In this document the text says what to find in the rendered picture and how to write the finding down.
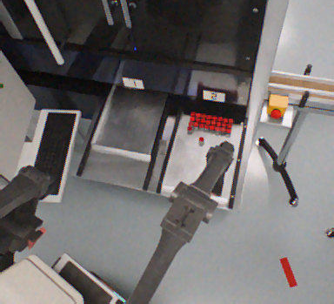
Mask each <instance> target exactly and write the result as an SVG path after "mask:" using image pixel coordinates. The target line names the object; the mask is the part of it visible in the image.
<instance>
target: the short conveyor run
mask: <svg viewBox="0 0 334 304"><path fill-rule="evenodd" d="M311 69H312V65H311V64H308V65H307V67H306V68H305V69H304V75H298V74H292V73H287V72H281V71H271V76H270V80H269V83H268V86H267V90H272V91H281V92H288V93H290V95H289V100H288V105H293V111H307V112H313V113H318V114H324V115H329V116H333V117H334V80H332V79H327V78H316V77H310V73H311Z"/></svg>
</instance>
